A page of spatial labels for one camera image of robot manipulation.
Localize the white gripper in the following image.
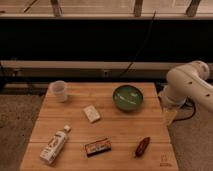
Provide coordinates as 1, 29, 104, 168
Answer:
158, 91, 186, 126

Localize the white sponge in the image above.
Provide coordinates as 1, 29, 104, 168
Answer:
83, 105, 100, 123

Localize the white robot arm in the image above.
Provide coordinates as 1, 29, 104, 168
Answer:
159, 61, 213, 125

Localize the brown red sausage toy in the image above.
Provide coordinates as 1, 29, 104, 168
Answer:
135, 137, 150, 157

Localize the green ceramic bowl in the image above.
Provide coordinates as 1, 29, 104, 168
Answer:
112, 84, 143, 112

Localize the dark snack bar packet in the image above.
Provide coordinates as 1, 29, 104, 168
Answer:
84, 138, 111, 157

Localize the translucent plastic cup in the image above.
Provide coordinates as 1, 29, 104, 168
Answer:
50, 80, 68, 102

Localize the white drink bottle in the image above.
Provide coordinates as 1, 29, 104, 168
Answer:
40, 125, 71, 165

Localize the black floor cable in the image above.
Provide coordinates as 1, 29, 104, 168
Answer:
173, 99, 197, 123

